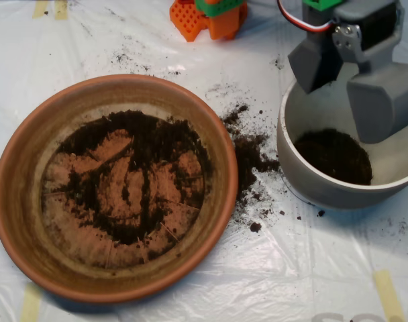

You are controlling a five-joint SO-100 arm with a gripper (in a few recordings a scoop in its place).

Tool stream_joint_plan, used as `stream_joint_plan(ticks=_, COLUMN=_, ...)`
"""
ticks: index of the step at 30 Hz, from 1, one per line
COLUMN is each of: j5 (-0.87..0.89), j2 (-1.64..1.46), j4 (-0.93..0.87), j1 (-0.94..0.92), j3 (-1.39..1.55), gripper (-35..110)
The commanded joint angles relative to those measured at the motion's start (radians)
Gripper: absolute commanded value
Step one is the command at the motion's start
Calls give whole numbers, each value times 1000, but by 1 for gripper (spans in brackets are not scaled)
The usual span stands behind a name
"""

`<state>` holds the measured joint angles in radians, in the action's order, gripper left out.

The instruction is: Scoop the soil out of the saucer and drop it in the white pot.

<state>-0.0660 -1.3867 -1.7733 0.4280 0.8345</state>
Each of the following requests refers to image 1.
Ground terracotta plant saucer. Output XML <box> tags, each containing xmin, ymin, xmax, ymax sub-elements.
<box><xmin>0</xmin><ymin>74</ymin><xmax>239</xmax><ymax>305</ymax></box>

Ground beige masking tape strip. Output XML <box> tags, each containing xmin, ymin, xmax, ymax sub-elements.
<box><xmin>350</xmin><ymin>0</ymin><xmax>366</xmax><ymax>17</ymax></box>
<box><xmin>54</xmin><ymin>0</ymin><xmax>69</xmax><ymax>20</ymax></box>
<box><xmin>21</xmin><ymin>284</ymin><xmax>42</xmax><ymax>322</ymax></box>
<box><xmin>374</xmin><ymin>270</ymin><xmax>406</xmax><ymax>322</ymax></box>
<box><xmin>32</xmin><ymin>0</ymin><xmax>48</xmax><ymax>18</ymax></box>

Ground dark soil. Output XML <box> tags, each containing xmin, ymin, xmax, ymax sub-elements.
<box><xmin>51</xmin><ymin>110</ymin><xmax>215</xmax><ymax>246</ymax></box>
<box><xmin>293</xmin><ymin>129</ymin><xmax>373</xmax><ymax>186</ymax></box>

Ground spilled soil pile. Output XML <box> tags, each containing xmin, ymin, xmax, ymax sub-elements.
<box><xmin>222</xmin><ymin>103</ymin><xmax>281</xmax><ymax>205</ymax></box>

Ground white ceramic pot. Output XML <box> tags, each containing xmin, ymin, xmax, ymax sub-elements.
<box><xmin>276</xmin><ymin>63</ymin><xmax>408</xmax><ymax>211</ymax></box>

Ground clear plastic cover sheet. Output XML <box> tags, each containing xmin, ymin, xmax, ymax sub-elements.
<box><xmin>0</xmin><ymin>0</ymin><xmax>408</xmax><ymax>322</ymax></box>

